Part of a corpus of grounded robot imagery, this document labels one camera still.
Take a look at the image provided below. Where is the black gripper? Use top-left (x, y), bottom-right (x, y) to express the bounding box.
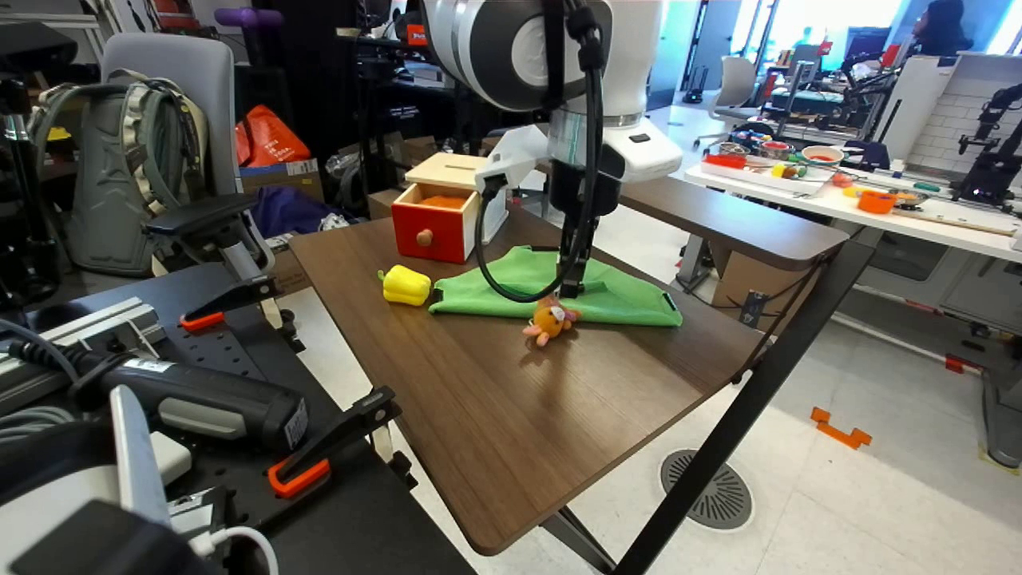
top-left (546, 136), bottom-right (628, 300)

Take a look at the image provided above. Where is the brown plush doll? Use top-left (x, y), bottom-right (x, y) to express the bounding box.
top-left (518, 295), bottom-right (586, 352)

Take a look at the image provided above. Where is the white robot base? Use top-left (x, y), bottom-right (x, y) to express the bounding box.
top-left (0, 381), bottom-right (202, 575)

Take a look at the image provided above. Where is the yellow toy pepper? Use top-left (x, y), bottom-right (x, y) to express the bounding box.
top-left (378, 263), bottom-right (438, 314)

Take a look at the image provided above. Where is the green cloth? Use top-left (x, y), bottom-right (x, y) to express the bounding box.
top-left (425, 243), bottom-right (688, 331)

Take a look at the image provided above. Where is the wooden drawer red front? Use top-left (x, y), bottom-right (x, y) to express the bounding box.
top-left (387, 180), bottom-right (486, 269)

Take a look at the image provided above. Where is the brown cardboard box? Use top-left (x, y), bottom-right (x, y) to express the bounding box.
top-left (705, 247), bottom-right (813, 322)
top-left (238, 158), bottom-right (325, 207)

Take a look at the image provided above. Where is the black metal table leg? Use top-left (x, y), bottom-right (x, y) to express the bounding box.
top-left (540, 504), bottom-right (623, 575)
top-left (614, 226), bottom-right (888, 575)

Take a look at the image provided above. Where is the round floor drain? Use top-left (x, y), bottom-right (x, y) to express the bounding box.
top-left (658, 446), bottom-right (757, 532)

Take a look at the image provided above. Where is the blue cloth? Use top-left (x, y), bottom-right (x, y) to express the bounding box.
top-left (248, 186), bottom-right (350, 239)

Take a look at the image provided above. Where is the white cluttered workbench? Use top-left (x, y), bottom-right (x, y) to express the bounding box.
top-left (680, 144), bottom-right (1022, 269)

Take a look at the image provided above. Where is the orange bag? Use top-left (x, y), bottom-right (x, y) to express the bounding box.
top-left (231, 101), bottom-right (315, 172)

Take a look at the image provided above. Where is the black grey handheld device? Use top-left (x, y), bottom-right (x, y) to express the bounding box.
top-left (101, 355), bottom-right (313, 456)

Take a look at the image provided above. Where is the purple object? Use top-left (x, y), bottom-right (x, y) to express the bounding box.
top-left (215, 3), bottom-right (286, 28)

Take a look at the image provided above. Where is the grey armrest office chair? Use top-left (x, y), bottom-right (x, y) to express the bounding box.
top-left (98, 28), bottom-right (277, 281)

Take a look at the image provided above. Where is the person with dark hair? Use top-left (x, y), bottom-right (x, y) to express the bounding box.
top-left (911, 0), bottom-right (973, 59)

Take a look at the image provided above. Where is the grey workbench leg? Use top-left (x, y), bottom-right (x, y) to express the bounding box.
top-left (973, 349), bottom-right (1022, 474)

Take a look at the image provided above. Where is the grey backpack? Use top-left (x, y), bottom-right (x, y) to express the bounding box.
top-left (33, 68), bottom-right (215, 281)

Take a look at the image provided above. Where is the black equipment stand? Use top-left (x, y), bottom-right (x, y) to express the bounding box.
top-left (0, 71), bottom-right (70, 314)

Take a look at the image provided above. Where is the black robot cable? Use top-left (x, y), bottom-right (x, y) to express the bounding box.
top-left (470, 0), bottom-right (614, 307)

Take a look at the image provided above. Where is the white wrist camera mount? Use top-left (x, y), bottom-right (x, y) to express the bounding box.
top-left (475, 118), bottom-right (688, 202)

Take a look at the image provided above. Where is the black clamp orange handle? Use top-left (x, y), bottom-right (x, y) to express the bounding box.
top-left (175, 269), bottom-right (282, 340)
top-left (262, 383), bottom-right (406, 504)

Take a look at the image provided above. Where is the orange floor bracket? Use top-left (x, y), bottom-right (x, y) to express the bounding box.
top-left (807, 404), bottom-right (875, 453)

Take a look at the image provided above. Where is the white cable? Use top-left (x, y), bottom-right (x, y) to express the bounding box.
top-left (190, 525), bottom-right (284, 575)

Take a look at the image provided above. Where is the aluminium rail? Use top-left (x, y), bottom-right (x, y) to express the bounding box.
top-left (0, 295), bottom-right (167, 390)

